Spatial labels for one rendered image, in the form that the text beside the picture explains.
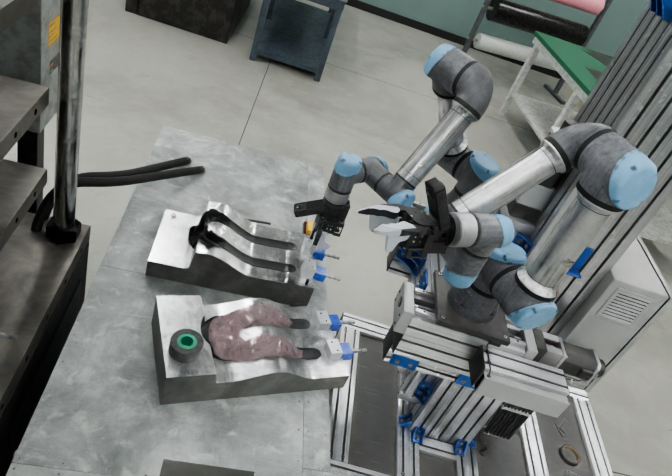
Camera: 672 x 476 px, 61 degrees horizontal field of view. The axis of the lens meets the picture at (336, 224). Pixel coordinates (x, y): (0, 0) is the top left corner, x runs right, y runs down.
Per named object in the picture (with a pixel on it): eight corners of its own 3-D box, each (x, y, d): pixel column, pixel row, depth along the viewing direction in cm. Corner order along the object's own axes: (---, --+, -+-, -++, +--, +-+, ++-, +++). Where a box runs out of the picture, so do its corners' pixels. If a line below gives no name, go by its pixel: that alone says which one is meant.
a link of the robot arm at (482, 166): (473, 203, 198) (491, 171, 190) (445, 181, 204) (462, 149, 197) (492, 198, 206) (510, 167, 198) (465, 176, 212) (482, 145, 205)
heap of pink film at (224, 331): (289, 314, 168) (296, 296, 164) (306, 363, 156) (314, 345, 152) (201, 317, 157) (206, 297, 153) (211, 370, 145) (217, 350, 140)
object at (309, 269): (336, 281, 187) (343, 268, 184) (337, 291, 183) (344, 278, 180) (299, 269, 183) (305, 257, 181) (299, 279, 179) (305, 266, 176)
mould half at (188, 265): (307, 255, 202) (318, 226, 194) (306, 308, 181) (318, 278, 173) (163, 222, 191) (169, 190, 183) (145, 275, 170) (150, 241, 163)
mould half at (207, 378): (316, 317, 179) (327, 293, 173) (343, 387, 161) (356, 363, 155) (151, 323, 158) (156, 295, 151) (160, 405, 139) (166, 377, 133)
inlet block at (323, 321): (349, 321, 178) (354, 309, 175) (354, 333, 175) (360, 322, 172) (310, 322, 173) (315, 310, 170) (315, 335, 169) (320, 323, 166)
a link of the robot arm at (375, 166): (391, 190, 180) (366, 195, 173) (368, 170, 186) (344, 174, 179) (400, 170, 176) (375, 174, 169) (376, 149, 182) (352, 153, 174)
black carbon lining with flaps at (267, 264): (295, 247, 192) (303, 226, 186) (293, 280, 179) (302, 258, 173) (191, 224, 184) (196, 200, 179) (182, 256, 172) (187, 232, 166)
